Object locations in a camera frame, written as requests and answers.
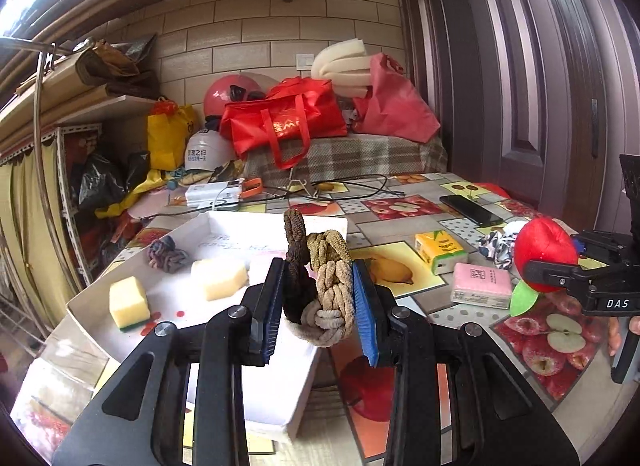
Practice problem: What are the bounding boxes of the white cardboard box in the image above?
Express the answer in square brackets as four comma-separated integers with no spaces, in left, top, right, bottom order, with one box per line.
[65,211,349,442]

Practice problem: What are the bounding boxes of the black plastic bag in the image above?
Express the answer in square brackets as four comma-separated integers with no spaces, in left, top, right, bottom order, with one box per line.
[75,151,151,211]

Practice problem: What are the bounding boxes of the white power adapter box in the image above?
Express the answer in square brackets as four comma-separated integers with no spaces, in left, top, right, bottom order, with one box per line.
[185,183,246,209]

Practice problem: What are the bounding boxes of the red plush apple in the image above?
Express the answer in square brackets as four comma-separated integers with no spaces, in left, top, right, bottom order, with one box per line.
[509,218,581,317]

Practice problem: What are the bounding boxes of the curved metal pipe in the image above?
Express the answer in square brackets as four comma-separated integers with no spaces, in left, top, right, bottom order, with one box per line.
[0,36,98,291]

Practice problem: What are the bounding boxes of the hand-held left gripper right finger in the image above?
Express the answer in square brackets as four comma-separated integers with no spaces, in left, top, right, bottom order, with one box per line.
[351,258,583,466]

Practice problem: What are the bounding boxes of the brown bag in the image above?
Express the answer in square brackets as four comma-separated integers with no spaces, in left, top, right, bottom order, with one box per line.
[75,38,161,96]

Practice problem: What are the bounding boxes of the metal wire stand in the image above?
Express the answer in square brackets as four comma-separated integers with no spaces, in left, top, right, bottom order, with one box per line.
[265,168,321,201]

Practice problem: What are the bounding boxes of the pink helmet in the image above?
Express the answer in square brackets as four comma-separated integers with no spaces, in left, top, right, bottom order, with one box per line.
[203,73,281,119]

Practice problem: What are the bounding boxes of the wooden wall shelf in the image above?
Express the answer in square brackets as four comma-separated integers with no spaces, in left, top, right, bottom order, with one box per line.
[0,60,161,157]

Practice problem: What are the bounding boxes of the fruit-print tablecloth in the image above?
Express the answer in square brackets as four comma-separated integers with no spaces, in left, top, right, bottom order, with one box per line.
[10,171,640,466]

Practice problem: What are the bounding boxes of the black smartphone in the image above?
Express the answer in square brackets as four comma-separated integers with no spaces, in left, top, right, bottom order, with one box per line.
[439,194,506,227]

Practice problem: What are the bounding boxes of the white foam sheets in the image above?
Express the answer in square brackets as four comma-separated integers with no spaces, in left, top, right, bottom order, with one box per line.
[311,42,373,96]

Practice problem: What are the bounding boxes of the white helmet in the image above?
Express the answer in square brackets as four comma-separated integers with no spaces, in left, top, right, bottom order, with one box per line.
[185,128,236,174]

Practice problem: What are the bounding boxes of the red tote bag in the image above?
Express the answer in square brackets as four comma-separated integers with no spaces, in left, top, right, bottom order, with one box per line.
[219,76,348,170]

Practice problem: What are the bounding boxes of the black cable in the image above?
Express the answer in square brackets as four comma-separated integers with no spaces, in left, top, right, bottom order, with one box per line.
[307,173,406,201]

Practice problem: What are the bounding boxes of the plaid cloth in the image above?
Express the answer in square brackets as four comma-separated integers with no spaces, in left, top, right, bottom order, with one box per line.
[242,133,448,189]

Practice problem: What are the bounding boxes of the blue-grey rope knot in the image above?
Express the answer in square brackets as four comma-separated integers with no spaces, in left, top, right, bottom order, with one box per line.
[146,239,189,274]

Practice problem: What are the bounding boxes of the pink tissue pack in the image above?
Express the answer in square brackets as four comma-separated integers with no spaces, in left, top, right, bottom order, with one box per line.
[450,262,514,309]

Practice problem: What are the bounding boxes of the yellow tissue pack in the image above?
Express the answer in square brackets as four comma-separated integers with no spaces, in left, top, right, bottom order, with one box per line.
[414,230,468,275]

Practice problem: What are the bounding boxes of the pink plastic bag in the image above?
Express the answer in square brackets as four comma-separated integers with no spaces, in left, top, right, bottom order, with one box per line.
[352,52,442,143]

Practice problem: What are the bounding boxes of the brown wooden door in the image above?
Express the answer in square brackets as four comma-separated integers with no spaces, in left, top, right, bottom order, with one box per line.
[390,0,640,247]

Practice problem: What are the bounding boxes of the black and white patterned cloth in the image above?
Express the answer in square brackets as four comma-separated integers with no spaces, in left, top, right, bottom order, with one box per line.
[475,220,528,269]

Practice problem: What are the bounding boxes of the yellow sponge with green base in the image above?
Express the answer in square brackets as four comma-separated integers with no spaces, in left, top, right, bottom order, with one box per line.
[109,277,151,333]

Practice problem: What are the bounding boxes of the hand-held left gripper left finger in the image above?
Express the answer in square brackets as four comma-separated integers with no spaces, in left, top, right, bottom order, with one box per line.
[52,257,286,466]

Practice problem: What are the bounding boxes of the pale yellow sponge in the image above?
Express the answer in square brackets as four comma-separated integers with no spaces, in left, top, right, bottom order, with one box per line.
[191,258,249,301]

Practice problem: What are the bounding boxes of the yellow plastic bag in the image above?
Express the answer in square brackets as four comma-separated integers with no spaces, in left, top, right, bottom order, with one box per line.
[146,98,198,171]

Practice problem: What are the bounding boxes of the yellow curtain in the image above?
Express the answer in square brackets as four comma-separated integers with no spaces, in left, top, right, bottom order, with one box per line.
[0,146,66,327]

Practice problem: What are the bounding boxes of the person's right hand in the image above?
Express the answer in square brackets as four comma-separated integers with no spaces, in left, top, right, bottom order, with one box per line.
[607,315,640,358]

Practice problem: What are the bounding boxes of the brown braided rope toy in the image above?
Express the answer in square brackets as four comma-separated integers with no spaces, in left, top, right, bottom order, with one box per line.
[282,208,357,349]

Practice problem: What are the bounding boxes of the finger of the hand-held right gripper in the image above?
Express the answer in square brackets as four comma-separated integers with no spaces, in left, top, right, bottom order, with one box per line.
[570,231,628,263]
[522,258,596,294]

